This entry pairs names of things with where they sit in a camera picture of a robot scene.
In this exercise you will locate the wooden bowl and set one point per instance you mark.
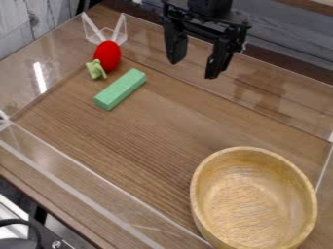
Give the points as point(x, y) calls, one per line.
point(251, 199)

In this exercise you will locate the red plush strawberry toy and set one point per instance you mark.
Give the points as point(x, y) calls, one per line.
point(104, 60)

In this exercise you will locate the clear acrylic tray walls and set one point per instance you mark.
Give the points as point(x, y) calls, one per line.
point(110, 170)

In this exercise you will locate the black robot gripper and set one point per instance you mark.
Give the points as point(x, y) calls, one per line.
point(211, 21)

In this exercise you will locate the green rectangular block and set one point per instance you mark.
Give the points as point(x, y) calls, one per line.
point(108, 98)

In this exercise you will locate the black table leg bracket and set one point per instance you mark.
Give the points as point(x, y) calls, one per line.
point(56, 235)

